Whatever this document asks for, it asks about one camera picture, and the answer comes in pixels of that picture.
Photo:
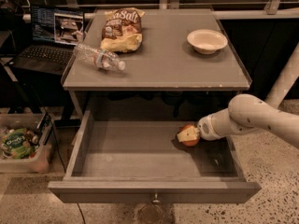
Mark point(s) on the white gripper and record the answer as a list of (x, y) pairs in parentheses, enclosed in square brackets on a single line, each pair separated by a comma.
[(206, 129)]

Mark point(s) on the orange fruit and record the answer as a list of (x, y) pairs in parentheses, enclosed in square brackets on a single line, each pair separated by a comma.
[(190, 140)]

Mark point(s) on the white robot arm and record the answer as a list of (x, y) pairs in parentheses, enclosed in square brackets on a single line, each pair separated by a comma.
[(246, 113)]

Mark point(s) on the grey cabinet counter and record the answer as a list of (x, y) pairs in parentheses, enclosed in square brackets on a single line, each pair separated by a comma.
[(165, 61)]

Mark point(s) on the metal drawer knob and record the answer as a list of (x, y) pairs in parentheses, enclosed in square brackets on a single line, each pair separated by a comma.
[(155, 199)]

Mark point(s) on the grey open drawer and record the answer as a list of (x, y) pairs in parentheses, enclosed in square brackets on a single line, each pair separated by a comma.
[(128, 161)]

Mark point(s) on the white bowl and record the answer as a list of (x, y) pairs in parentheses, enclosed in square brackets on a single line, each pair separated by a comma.
[(206, 41)]

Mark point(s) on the clear plastic water bottle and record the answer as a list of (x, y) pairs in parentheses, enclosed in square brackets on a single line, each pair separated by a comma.
[(100, 58)]

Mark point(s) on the sea salt chips bag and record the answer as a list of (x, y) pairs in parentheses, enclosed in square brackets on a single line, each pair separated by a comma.
[(122, 31)]

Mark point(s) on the clear plastic storage bin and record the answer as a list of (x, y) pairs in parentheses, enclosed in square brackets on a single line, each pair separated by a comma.
[(43, 126)]

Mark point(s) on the black laptop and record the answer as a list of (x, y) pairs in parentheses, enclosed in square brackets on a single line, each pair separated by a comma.
[(55, 31)]

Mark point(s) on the green snack bag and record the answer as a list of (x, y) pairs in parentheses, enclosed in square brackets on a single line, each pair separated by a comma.
[(16, 145)]

